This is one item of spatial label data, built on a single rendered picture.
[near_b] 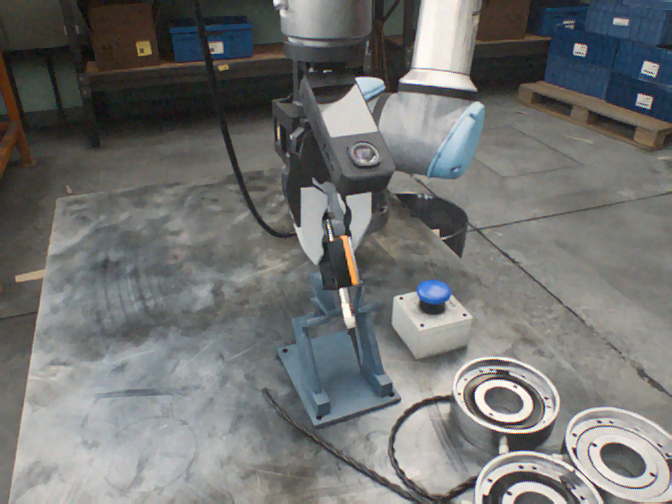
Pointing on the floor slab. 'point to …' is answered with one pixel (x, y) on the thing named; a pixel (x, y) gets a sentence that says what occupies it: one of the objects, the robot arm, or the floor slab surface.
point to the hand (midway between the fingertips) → (335, 253)
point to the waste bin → (439, 217)
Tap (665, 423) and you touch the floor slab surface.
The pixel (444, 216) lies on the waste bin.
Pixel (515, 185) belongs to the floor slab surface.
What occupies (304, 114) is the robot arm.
